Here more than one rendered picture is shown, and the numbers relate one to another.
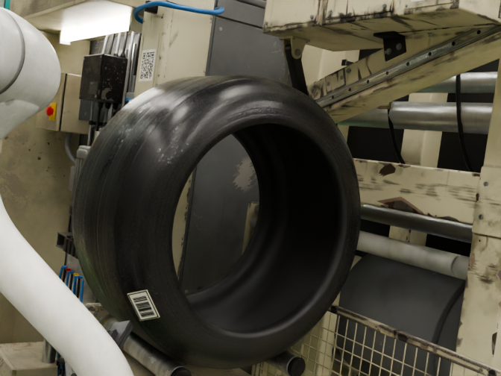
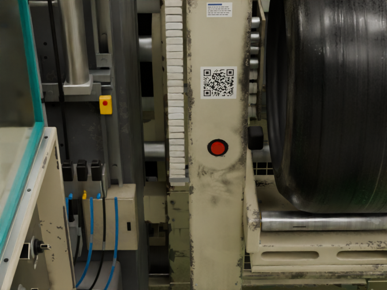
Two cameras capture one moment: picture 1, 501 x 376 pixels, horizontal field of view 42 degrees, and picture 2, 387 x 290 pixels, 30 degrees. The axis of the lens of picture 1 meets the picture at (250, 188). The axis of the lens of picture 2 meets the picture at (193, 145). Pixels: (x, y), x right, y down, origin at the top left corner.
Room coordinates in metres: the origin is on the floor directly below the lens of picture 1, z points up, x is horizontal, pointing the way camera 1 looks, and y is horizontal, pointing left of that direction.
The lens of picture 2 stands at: (0.86, 1.41, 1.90)
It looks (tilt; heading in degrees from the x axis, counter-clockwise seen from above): 32 degrees down; 305
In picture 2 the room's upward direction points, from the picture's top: 1 degrees counter-clockwise
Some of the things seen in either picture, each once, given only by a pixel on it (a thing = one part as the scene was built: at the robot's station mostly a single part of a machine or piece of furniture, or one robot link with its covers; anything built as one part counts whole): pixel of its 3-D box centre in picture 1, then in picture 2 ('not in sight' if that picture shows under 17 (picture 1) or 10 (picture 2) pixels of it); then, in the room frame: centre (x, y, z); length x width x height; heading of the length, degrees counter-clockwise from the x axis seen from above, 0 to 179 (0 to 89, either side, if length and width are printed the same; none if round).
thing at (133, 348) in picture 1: (141, 350); (333, 220); (1.35, 0.18, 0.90); 0.35 x 0.05 x 0.05; 35
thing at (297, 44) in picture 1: (293, 48); not in sight; (1.69, -0.06, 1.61); 0.06 x 0.06 x 0.05; 35
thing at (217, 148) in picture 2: not in sight; (217, 147); (1.59, 0.28, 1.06); 0.03 x 0.02 x 0.03; 35
